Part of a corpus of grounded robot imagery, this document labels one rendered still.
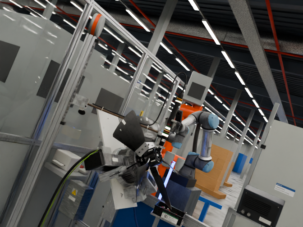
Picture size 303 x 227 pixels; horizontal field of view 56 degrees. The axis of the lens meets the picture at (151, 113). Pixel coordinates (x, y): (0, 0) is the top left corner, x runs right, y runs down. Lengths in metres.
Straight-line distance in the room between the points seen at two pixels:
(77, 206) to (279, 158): 2.40
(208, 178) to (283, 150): 6.58
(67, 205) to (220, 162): 8.23
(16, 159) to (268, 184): 2.67
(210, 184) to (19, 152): 8.41
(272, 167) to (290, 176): 0.21
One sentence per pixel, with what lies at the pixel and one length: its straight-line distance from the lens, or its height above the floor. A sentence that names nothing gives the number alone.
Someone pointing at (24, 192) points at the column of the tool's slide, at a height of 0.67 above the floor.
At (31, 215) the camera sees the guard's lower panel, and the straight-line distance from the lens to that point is 2.46.
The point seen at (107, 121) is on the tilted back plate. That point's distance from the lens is 2.06.
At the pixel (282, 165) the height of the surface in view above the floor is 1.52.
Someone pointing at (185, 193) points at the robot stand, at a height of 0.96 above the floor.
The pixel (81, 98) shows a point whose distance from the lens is 1.96.
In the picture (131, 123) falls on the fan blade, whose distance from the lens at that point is 1.78.
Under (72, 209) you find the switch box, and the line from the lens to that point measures 2.05.
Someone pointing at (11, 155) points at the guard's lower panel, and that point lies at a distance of 2.07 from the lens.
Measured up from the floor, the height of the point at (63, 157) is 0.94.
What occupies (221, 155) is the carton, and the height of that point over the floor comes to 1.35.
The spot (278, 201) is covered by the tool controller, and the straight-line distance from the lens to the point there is 2.15.
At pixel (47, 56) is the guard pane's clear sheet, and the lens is 2.00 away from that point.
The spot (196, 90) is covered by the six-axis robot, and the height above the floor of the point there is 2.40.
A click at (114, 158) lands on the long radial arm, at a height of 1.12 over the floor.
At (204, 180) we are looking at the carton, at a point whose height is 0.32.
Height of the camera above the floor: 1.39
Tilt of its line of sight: 2 degrees up
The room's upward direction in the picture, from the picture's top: 22 degrees clockwise
